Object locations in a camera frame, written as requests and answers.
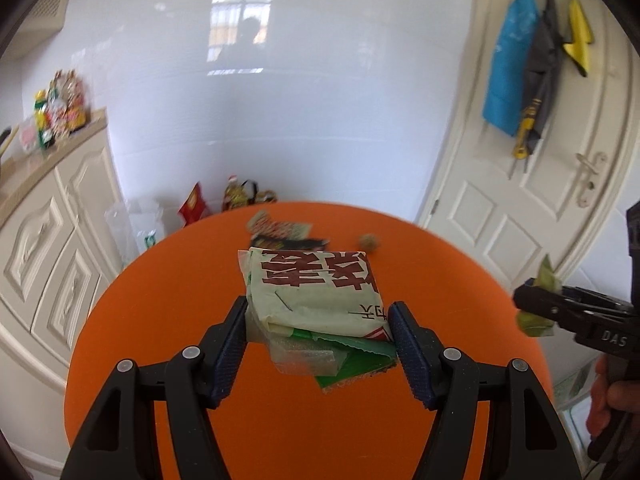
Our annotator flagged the yellow cooking oil bottle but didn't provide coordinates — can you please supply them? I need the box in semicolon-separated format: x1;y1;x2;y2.
221;175;258;212

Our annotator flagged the light green wrapper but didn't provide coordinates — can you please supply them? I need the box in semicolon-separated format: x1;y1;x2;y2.
518;254;563;339

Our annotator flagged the white plastic bag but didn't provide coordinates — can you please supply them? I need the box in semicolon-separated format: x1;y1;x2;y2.
104;199;166;266

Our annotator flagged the metal door handle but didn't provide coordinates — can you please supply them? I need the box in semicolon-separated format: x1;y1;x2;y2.
575;152;609;209

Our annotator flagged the blue apron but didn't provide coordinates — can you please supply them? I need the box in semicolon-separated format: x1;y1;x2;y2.
482;0;542;137

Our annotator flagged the person's right hand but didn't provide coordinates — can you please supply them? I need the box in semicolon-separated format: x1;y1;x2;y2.
587;359;640;437

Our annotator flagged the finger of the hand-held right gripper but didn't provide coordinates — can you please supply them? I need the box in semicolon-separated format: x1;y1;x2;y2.
512;282;581;337
561;285;633;315

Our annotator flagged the green yellow bottle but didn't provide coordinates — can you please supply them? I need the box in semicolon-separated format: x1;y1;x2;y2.
33;90;56;151

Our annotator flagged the green plastic wrapper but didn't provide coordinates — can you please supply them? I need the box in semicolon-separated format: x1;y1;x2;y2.
292;327;399;394

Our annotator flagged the clear plastic packaging piece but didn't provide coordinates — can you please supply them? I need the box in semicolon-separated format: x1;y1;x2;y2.
269;337;352;377

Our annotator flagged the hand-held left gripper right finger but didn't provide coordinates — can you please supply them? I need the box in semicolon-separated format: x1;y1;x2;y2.
387;301;583;480

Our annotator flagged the black wrapper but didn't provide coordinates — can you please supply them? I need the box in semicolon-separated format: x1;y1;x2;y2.
276;235;332;252

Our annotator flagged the yellow black strap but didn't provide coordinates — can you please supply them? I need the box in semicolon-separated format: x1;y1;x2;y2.
512;105;539;161

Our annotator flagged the red snack bag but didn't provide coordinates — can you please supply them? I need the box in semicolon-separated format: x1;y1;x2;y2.
178;181;212;227

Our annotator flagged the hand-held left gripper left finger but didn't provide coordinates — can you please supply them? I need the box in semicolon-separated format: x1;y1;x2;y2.
60;296;249;480

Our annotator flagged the white panel door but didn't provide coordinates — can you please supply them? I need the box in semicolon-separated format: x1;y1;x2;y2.
418;0;640;311

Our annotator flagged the pink plastic container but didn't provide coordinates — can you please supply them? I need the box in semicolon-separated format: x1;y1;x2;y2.
18;120;41;157

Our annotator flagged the white range hood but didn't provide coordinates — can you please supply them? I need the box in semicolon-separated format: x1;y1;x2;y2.
7;0;77;56

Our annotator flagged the yellow cloth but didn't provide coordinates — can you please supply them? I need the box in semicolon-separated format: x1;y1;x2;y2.
562;0;596;79

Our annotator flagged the red patterned snack wrapper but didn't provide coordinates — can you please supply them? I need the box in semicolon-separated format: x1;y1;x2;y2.
247;210;312;242

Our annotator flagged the white kitchen cabinet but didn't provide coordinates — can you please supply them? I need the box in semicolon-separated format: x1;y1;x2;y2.
0;107;124;466

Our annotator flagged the pale packet with red print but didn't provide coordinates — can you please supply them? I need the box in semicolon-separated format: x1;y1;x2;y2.
237;247;396;342

